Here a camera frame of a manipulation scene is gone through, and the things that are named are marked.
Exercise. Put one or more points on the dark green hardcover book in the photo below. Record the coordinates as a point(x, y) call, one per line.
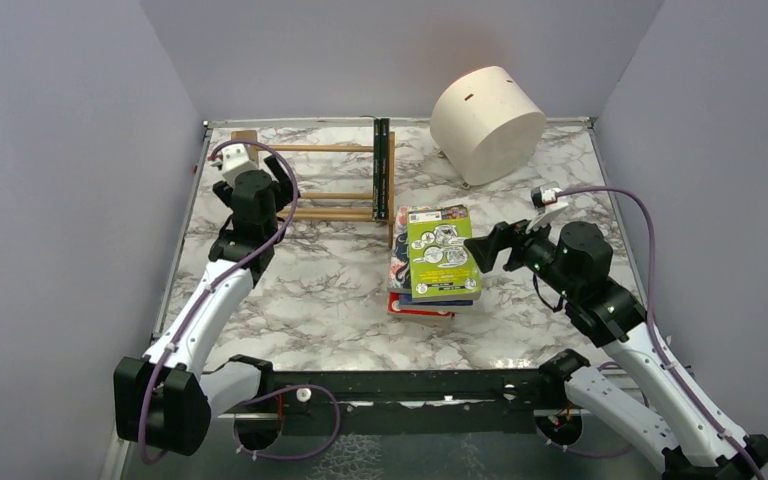
point(382, 165)

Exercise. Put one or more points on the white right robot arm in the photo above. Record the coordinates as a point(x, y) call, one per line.
point(680, 431)

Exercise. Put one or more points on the blue cover paperback book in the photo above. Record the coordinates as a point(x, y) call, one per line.
point(406, 301)

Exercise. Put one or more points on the floral cover book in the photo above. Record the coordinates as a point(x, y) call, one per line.
point(398, 275)

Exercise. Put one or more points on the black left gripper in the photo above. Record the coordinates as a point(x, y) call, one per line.
point(277, 177)

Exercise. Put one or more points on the red spine paperback book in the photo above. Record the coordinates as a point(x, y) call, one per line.
point(402, 310)

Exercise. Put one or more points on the wooden dowel rack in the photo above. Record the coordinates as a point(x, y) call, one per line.
point(345, 213)

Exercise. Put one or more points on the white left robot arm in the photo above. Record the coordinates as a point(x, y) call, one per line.
point(165, 399)

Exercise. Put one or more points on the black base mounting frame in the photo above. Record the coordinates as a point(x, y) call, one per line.
point(403, 402)

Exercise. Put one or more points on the lime green paperback book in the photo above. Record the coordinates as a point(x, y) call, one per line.
point(441, 267)

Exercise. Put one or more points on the cream cylindrical lamp shade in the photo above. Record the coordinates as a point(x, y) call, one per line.
point(486, 125)

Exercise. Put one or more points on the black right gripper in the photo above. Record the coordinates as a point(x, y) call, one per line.
point(513, 242)

